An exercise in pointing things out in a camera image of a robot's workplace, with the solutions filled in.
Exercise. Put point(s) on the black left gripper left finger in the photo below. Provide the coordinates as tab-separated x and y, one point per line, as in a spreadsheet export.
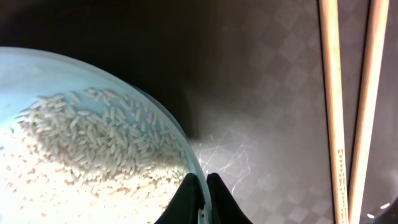
185	204

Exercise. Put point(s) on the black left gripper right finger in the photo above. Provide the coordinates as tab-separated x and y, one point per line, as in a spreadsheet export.
225	210

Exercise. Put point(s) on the light blue rice bowl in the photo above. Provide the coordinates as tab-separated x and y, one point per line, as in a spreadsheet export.
79	145

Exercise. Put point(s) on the dark brown serving tray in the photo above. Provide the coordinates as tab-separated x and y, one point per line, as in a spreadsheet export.
243	78

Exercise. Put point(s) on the left wooden chopstick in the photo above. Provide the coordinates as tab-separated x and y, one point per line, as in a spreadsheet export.
328	12

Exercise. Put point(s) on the wooden chopstick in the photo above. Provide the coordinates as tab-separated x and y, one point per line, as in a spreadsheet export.
328	12
372	59

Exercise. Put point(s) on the right wooden chopstick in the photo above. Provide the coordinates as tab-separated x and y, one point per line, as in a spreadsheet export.
372	59

